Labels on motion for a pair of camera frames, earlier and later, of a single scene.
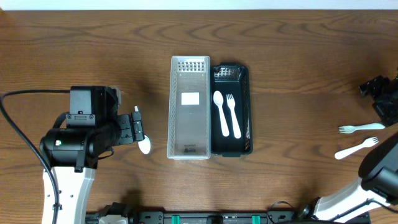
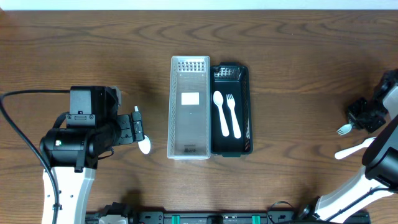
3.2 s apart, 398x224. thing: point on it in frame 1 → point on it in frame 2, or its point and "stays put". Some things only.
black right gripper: x=374 y=86 → x=360 y=115
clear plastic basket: x=189 y=134 stays put
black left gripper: x=126 y=130 stays put
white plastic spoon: x=145 y=145 stays put
